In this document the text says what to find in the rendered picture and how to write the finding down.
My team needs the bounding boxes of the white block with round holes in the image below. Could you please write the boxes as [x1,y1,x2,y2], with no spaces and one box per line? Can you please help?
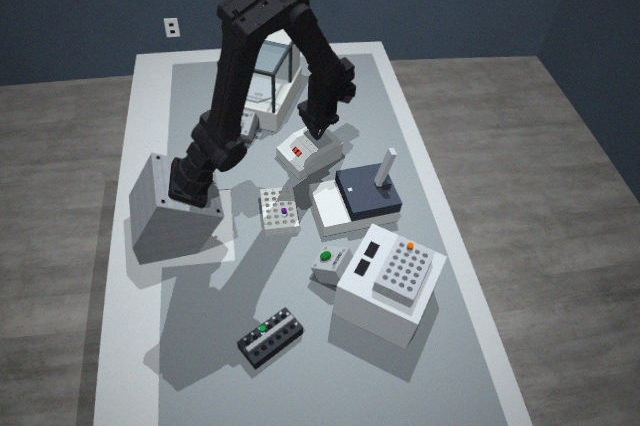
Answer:
[277,127,343,180]

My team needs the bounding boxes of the grey bench mat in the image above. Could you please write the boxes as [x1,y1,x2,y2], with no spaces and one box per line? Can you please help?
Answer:
[158,53,508,426]

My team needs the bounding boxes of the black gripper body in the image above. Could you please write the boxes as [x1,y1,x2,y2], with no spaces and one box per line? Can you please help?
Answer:
[297,96,339,130]

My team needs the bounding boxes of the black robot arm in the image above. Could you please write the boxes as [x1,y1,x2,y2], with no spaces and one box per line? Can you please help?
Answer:
[168,0,356,208]

